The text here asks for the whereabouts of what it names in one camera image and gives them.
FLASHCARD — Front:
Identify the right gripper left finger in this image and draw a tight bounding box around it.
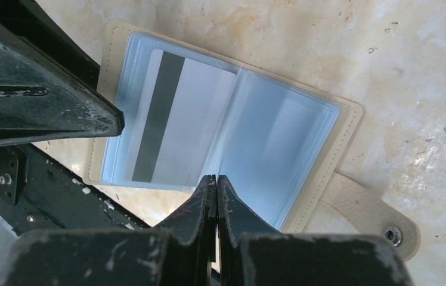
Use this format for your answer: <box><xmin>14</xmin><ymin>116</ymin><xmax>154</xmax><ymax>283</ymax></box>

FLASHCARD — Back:
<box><xmin>0</xmin><ymin>175</ymin><xmax>217</xmax><ymax>285</ymax></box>

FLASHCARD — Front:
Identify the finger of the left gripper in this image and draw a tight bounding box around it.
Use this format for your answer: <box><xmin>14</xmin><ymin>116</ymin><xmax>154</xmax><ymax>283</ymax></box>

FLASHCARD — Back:
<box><xmin>0</xmin><ymin>1</ymin><xmax>125</xmax><ymax>147</ymax></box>

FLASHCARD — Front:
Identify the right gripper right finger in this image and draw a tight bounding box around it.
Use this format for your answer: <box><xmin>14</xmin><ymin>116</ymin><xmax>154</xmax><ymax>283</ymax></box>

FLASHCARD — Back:
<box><xmin>217</xmin><ymin>175</ymin><xmax>413</xmax><ymax>285</ymax></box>

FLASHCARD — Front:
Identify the beige card holder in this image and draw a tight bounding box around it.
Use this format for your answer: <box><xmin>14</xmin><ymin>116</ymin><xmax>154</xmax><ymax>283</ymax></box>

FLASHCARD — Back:
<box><xmin>84</xmin><ymin>22</ymin><xmax>421</xmax><ymax>260</ymax></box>

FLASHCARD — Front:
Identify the white card with black stripe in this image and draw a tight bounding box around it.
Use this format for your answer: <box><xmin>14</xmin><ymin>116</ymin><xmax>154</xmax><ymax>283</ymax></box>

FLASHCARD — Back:
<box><xmin>125</xmin><ymin>49</ymin><xmax>236</xmax><ymax>187</ymax></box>

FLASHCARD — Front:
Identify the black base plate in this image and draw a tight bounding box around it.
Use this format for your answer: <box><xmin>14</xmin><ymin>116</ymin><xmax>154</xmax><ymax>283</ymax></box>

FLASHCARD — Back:
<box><xmin>0</xmin><ymin>144</ymin><xmax>149</xmax><ymax>235</ymax></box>

